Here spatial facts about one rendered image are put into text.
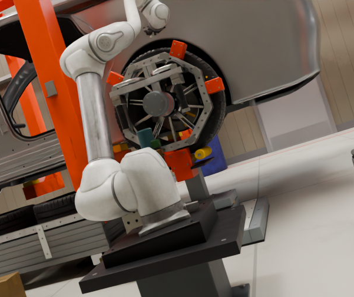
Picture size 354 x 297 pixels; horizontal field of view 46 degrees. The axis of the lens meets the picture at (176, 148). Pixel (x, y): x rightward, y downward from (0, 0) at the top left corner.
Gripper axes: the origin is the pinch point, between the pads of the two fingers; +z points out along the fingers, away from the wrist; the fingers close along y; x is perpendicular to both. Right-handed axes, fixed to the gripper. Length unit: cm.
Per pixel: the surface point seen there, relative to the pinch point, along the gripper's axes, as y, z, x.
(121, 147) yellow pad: -30, 51, -61
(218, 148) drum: 133, 386, -97
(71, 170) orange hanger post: -64, 8, -67
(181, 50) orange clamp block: 10.8, -17.9, -16.3
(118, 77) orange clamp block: -25.3, -1.1, -21.2
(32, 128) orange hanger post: -124, 339, -9
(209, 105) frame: 18, -22, -50
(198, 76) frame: 16.1, -20.6, -32.9
